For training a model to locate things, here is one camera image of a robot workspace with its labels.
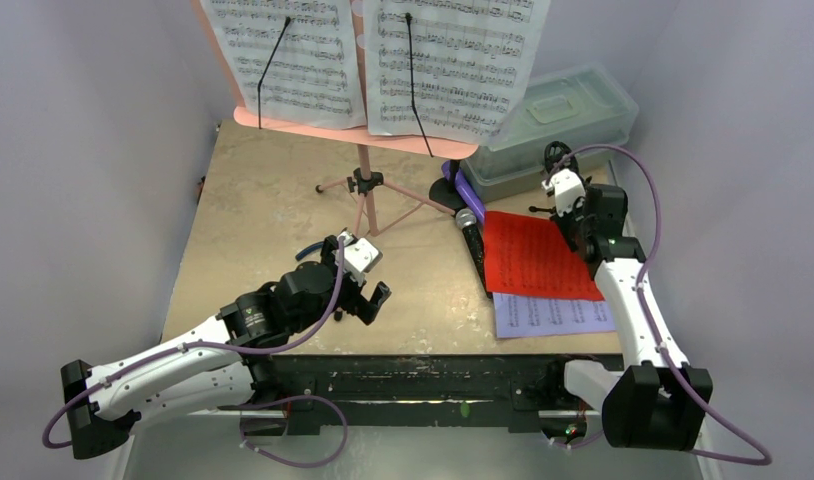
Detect blue-handled pliers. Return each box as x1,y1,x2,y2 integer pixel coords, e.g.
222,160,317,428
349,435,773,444
294,242,323,262

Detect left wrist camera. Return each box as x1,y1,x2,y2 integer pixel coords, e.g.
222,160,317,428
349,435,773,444
337,229,383,286

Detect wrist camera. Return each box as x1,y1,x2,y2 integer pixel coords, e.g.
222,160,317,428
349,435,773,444
337,229,383,286
541,168,586,217

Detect black tripod mic stand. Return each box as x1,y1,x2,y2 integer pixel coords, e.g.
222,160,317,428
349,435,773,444
530,141,585,222

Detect white sheet music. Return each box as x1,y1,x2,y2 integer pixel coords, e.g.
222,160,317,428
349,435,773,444
362,0,551,144
200,0,366,130

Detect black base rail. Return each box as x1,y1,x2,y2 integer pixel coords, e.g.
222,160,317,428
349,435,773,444
118,354,706,439

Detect left white sheet music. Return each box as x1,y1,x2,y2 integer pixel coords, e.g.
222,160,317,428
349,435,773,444
200,0,366,130

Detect purple microphone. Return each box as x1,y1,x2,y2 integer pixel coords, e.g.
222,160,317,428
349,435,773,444
441,160,486,223

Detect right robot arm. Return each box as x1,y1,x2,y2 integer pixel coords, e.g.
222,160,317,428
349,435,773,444
544,184,713,451

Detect blue sheet music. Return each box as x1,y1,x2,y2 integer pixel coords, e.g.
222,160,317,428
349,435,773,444
493,293,615,339

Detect black round-base mic stand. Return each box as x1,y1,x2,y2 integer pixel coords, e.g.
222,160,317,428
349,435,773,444
429,160,471,212

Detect silver condenser microphone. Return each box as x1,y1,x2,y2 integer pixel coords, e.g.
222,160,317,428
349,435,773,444
455,208,493,299

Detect right white sheet music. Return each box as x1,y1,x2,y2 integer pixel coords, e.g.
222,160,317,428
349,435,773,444
362,0,551,144

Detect pink music stand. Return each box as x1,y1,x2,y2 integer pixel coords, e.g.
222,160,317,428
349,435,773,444
191,0,521,323

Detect translucent plastic storage box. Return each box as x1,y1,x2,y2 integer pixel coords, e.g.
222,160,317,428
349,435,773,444
461,63,639,203

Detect red sheet music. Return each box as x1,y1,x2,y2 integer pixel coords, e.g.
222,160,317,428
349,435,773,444
483,211,604,301

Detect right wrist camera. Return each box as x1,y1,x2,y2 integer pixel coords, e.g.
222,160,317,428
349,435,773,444
541,168,586,217

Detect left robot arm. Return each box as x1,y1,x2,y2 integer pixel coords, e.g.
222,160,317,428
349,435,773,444
42,254,391,460

